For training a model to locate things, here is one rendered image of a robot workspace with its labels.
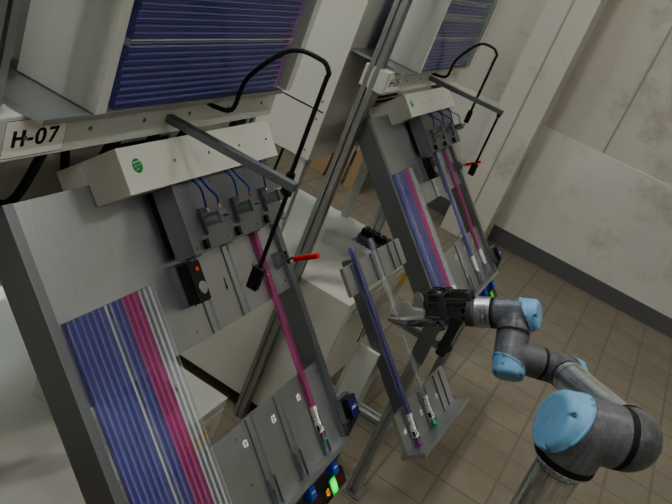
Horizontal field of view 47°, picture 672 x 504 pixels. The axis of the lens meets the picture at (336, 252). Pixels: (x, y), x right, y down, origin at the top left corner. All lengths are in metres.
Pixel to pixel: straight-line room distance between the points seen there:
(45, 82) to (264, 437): 0.79
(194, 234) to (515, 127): 4.01
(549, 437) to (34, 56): 1.05
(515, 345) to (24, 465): 1.06
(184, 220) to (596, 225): 4.37
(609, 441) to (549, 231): 4.22
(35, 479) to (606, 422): 1.07
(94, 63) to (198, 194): 0.38
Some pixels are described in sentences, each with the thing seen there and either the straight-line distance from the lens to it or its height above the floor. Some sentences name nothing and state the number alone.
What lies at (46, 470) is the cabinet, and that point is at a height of 0.62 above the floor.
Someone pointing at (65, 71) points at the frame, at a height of 1.43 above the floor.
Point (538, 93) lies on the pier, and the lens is 5.22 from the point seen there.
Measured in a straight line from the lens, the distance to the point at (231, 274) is 1.58.
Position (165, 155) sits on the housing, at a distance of 1.39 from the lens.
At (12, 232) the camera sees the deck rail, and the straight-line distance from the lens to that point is 1.21.
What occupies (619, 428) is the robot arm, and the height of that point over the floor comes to 1.18.
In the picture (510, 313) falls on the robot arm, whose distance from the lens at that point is 1.81.
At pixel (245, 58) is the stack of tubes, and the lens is 1.51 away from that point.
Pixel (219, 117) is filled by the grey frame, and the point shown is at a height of 1.33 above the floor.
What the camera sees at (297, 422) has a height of 0.80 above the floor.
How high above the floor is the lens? 1.81
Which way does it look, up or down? 24 degrees down
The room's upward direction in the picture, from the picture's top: 23 degrees clockwise
